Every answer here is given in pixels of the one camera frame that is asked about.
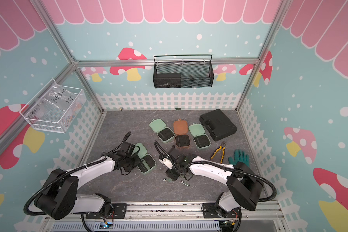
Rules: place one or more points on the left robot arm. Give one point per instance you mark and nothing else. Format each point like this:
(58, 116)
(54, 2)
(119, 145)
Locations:
(59, 195)

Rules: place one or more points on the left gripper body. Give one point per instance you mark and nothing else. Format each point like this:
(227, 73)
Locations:
(131, 163)

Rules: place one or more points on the black wire wall basket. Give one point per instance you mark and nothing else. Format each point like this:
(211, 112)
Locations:
(196, 70)

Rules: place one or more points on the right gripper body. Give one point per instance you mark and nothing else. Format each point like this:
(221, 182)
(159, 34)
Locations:
(173, 173)

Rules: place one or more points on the green nail clipper low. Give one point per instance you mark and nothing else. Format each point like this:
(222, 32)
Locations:
(185, 183)

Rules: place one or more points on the green case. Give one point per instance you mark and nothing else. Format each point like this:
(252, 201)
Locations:
(200, 137)
(164, 133)
(147, 163)

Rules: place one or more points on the green work glove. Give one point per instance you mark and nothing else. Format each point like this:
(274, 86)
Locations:
(239, 156)

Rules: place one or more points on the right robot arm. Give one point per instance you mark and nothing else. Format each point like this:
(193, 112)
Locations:
(245, 188)

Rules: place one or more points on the front aluminium rail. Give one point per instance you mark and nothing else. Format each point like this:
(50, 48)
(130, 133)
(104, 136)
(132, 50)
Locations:
(135, 211)

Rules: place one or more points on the yellow handled pliers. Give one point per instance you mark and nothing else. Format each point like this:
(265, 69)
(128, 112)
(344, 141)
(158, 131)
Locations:
(220, 150)

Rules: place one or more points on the brown case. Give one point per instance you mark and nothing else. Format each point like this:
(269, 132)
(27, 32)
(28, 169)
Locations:
(182, 139)

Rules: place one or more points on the black plastic tool case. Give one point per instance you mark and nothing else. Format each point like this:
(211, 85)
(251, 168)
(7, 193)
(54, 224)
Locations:
(218, 124)

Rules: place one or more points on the black box in basket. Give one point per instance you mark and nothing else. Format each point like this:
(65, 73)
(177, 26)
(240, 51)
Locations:
(167, 80)

